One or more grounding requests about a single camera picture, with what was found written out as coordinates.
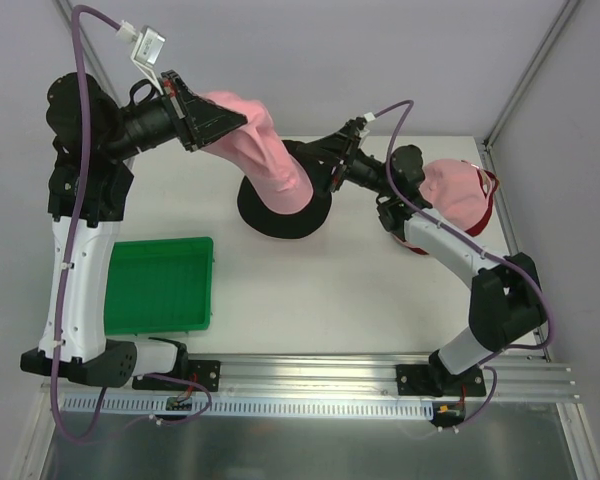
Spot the pink black-trimmed hat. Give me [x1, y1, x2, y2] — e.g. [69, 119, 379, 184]
[203, 91, 313, 215]

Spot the pink cap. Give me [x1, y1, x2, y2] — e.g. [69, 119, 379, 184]
[392, 158, 489, 249]

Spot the dark red cap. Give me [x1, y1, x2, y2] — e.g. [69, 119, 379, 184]
[407, 168, 501, 257]

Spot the black bucket hat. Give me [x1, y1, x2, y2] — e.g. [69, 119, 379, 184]
[237, 139, 332, 240]

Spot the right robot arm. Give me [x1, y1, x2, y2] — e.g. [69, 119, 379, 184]
[285, 117, 551, 398]

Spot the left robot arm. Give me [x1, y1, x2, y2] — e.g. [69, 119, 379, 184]
[20, 71, 247, 389]

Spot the green plastic tray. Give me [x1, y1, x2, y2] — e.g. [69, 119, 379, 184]
[104, 237, 214, 336]

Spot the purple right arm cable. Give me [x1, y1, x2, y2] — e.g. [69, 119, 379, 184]
[364, 99, 554, 426]

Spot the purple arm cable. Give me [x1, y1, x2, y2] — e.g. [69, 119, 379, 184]
[364, 99, 554, 426]
[49, 4, 214, 446]

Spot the left aluminium frame post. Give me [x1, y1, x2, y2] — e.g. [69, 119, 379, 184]
[54, 0, 140, 146]

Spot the aluminium frame post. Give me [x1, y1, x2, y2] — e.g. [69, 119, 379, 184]
[54, 0, 140, 146]
[482, 0, 582, 151]

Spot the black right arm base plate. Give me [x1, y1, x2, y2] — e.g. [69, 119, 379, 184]
[395, 364, 486, 398]

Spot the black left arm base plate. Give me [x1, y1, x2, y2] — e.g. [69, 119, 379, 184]
[132, 359, 221, 392]

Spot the right aluminium frame post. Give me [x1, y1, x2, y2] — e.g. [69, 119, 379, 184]
[482, 0, 582, 151]

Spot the aluminium rail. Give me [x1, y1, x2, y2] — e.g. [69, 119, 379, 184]
[39, 351, 581, 403]

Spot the white slotted cable duct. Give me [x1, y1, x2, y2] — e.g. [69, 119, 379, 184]
[59, 394, 435, 420]

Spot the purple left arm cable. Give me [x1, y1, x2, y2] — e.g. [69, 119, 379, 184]
[49, 4, 214, 446]

